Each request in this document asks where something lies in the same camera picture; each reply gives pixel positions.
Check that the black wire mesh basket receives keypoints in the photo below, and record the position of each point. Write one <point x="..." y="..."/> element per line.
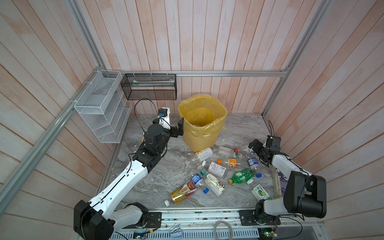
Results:
<point x="159" y="87"/>

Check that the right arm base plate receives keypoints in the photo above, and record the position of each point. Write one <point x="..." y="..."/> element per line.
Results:
<point x="253" y="218"/>

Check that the clear bottle white label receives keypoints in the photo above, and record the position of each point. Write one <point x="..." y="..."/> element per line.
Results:
<point x="200" y="156"/>

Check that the white carton drink bottle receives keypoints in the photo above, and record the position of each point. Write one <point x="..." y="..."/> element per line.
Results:
<point x="214" y="184"/>

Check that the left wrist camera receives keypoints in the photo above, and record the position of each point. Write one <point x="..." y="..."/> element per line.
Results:
<point x="164" y="117"/>

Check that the green white juice carton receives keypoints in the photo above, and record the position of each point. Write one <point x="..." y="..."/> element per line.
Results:
<point x="260" y="193"/>

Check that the white wire mesh shelf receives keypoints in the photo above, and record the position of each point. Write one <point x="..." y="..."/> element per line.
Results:
<point x="103" y="106"/>

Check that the purple book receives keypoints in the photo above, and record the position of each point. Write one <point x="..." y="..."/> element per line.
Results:
<point x="280" y="183"/>

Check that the orange label clear bottle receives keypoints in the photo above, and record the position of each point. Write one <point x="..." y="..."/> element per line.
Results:
<point x="229" y="163"/>

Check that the red yellow tea bottle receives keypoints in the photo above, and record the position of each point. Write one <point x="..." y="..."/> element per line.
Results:
<point x="181" y="193"/>

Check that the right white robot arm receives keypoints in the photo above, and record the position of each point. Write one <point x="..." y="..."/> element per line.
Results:
<point x="306" y="194"/>

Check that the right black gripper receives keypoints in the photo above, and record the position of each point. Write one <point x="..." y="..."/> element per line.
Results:
<point x="256" y="147"/>

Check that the green plastic bottle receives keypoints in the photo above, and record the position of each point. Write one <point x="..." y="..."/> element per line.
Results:
<point x="243" y="176"/>

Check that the red cap clear bottle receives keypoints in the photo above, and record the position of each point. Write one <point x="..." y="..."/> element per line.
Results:
<point x="244" y="150"/>

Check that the square bottle white label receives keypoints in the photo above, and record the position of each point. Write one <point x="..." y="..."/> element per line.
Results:
<point x="215" y="169"/>

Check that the blue label pepsi bottle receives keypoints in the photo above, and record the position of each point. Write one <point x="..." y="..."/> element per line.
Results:
<point x="199" y="183"/>

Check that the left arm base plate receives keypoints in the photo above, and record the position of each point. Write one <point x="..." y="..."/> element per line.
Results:
<point x="151" y="220"/>

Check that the yellow plastic waste bin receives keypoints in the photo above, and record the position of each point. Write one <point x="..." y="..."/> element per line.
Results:
<point x="204" y="118"/>

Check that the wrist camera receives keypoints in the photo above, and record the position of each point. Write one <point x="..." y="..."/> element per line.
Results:
<point x="273" y="142"/>
<point x="164" y="117"/>

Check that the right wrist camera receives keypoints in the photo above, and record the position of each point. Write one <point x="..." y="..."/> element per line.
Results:
<point x="273" y="142"/>

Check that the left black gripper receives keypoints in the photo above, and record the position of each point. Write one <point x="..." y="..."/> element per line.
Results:
<point x="175" y="133"/>

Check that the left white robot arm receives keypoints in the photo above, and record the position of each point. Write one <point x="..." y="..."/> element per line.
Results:
<point x="98" y="218"/>

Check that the green cap small bottle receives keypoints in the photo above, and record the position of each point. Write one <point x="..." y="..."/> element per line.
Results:
<point x="202" y="170"/>

